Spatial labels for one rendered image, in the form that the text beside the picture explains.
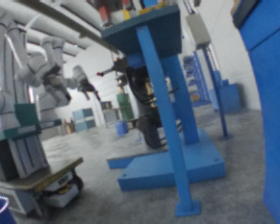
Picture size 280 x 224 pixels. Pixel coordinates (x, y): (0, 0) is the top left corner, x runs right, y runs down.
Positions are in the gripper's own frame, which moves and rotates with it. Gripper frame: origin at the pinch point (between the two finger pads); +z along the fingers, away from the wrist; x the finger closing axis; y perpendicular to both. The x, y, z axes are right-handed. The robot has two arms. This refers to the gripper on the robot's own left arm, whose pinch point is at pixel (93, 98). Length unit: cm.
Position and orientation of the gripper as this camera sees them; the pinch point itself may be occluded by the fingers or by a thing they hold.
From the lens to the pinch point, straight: 117.8
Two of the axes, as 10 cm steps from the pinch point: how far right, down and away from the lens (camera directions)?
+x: 3.7, 0.0, 9.3
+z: 5.6, 8.0, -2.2
